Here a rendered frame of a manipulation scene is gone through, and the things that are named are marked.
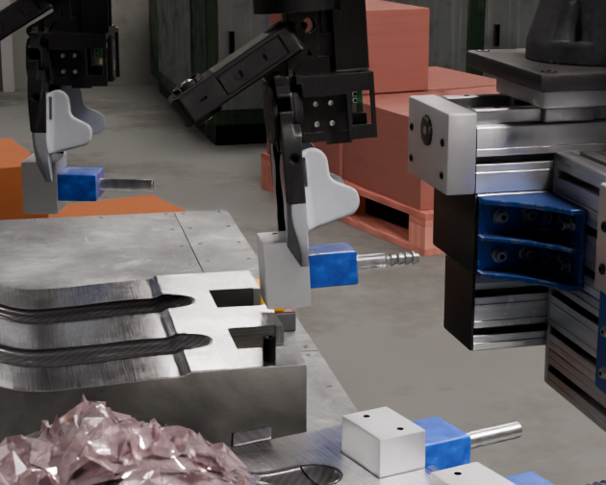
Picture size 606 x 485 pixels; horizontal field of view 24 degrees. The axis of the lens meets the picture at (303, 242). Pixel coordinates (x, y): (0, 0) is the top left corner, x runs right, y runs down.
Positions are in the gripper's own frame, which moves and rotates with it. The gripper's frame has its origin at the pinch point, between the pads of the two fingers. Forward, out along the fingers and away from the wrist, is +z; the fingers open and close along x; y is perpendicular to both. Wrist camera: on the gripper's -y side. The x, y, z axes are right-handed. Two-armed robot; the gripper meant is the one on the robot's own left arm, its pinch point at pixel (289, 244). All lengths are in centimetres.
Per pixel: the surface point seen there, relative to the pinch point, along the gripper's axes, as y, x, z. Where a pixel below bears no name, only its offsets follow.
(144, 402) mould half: -12.8, -13.1, 7.9
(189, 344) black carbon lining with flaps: -8.9, -5.7, 5.9
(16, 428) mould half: -22.0, -13.6, 8.7
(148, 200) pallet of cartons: -6, 270, 37
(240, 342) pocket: -4.8, -3.2, 6.8
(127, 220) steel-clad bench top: -13, 72, 9
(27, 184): -22.6, 33.0, -2.4
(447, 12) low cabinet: 150, 560, 4
